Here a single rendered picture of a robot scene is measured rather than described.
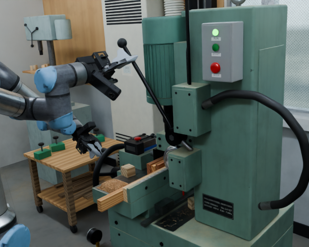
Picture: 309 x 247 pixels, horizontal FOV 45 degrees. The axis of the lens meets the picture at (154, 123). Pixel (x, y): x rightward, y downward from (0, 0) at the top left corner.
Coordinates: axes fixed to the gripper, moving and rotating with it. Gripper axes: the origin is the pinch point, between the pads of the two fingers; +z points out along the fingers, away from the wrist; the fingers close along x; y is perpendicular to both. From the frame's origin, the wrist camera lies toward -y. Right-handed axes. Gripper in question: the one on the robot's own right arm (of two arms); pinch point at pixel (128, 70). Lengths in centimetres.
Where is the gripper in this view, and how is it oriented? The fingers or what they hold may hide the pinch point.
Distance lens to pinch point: 134.8
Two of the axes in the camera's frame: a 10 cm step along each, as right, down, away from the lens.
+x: -5.4, 4.9, 6.8
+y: -5.1, -8.4, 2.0
